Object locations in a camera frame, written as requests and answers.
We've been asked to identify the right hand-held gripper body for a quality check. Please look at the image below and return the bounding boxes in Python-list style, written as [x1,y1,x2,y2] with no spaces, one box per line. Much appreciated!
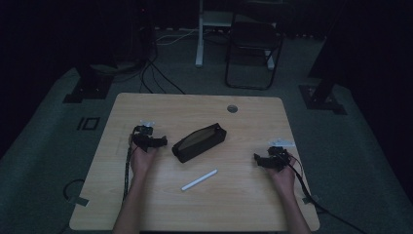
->
[266,138,296,173]

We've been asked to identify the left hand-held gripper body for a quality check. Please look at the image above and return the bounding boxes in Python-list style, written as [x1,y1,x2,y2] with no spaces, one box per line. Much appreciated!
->
[131,119,156,146]

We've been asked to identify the black pencil case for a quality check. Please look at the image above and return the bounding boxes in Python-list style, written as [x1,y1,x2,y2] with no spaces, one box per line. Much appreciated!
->
[170,122,228,164]

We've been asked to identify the white pen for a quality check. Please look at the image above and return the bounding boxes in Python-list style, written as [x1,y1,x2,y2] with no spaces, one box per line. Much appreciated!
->
[180,168,219,192]

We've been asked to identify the person's left hand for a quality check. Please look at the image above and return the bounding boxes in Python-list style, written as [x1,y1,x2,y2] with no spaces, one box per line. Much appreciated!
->
[129,134,160,178]

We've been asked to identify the person's right hand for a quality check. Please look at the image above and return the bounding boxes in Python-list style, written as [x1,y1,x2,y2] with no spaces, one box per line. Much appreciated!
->
[267,157,298,198]

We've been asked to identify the grey tape piece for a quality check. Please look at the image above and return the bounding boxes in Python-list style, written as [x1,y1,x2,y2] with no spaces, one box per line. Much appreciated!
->
[68,195,91,208]
[301,194,320,206]

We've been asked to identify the black stand base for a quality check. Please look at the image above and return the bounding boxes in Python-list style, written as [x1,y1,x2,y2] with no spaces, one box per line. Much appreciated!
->
[298,35,348,116]
[62,62,115,104]

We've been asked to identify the black folding chair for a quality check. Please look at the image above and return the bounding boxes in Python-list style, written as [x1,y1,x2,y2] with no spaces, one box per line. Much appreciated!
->
[224,3,284,91]

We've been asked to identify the braided gripper cable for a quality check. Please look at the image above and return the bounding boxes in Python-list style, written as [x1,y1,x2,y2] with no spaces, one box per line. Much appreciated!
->
[122,134,134,203]

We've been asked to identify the black and red gripper cable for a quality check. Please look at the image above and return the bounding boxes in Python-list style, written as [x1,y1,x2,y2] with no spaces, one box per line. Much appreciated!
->
[279,151,368,234]

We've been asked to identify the black floor cables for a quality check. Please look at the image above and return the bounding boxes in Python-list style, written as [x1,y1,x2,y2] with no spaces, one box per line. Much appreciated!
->
[111,9,187,96]

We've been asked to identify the white floor cable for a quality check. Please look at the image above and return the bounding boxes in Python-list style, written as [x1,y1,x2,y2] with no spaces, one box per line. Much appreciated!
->
[155,27,200,47]

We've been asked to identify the white desk frame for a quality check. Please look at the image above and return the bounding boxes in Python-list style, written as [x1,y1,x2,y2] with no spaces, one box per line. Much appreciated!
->
[194,0,277,71]

